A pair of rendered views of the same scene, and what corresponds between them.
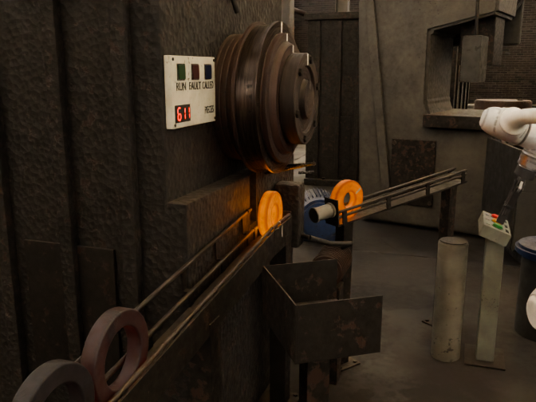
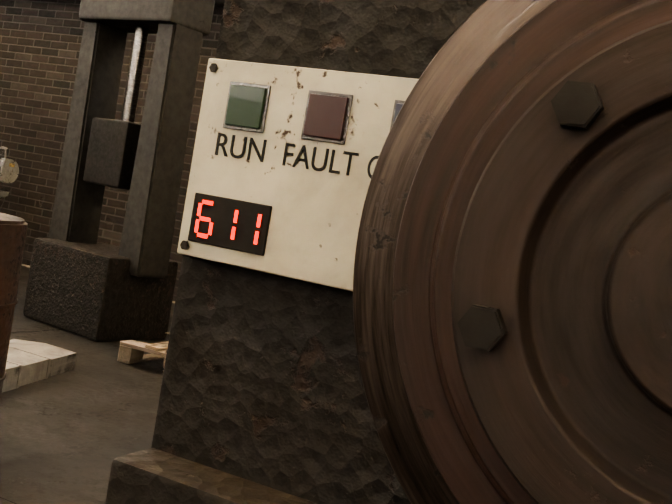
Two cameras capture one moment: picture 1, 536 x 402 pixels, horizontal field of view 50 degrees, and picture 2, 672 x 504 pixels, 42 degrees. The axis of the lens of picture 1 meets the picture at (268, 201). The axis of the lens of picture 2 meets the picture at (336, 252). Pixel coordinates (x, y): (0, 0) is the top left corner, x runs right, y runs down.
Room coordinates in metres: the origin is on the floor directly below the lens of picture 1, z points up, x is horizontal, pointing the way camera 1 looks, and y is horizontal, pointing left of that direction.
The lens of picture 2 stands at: (1.67, -0.55, 1.13)
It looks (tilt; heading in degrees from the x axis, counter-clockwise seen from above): 3 degrees down; 96
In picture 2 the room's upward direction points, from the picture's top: 10 degrees clockwise
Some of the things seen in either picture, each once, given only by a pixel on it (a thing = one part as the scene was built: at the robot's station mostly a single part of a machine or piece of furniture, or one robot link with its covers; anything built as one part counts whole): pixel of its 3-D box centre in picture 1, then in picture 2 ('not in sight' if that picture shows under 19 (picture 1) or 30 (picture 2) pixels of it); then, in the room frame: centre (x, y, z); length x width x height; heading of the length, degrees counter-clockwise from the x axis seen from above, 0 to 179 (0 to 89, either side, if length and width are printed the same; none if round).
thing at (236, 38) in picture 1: (247, 98); not in sight; (1.88, 0.07, 1.12); 0.47 x 0.10 x 0.47; 161
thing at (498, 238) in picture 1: (490, 289); not in sight; (2.26, -0.93, 0.31); 0.24 x 0.16 x 0.62; 161
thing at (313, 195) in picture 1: (316, 212); not in sight; (4.12, -0.36, 0.17); 0.57 x 0.31 x 0.34; 1
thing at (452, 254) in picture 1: (449, 299); not in sight; (2.27, -0.76, 0.26); 0.12 x 0.12 x 0.52
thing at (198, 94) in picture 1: (192, 91); (321, 176); (1.57, 0.20, 1.15); 0.26 x 0.02 x 0.18; 161
